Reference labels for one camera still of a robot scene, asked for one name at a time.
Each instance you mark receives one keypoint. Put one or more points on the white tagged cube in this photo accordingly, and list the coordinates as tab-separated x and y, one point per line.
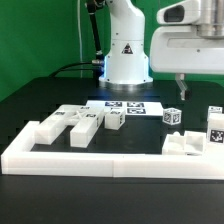
214	109
172	116

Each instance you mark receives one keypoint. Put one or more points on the white tagged cube far right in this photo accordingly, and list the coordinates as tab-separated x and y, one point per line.
214	109

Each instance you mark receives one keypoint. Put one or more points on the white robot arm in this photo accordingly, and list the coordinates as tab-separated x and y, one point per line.
126	66

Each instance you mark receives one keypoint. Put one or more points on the white U-shaped fence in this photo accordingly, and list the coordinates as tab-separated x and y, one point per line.
20	159

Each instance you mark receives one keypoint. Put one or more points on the white tag base sheet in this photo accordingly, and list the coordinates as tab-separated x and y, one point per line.
131	107

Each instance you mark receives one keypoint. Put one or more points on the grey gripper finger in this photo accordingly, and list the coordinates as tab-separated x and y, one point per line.
180	80

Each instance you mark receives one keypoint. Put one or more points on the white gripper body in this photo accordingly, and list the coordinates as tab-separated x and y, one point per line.
190	38

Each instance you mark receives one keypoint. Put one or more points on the white H-shaped chair back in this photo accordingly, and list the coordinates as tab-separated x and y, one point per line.
84	120

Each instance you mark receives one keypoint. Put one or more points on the white chair seat part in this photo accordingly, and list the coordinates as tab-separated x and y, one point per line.
190	143

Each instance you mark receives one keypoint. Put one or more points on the black camera pole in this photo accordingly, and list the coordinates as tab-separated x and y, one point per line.
92	7

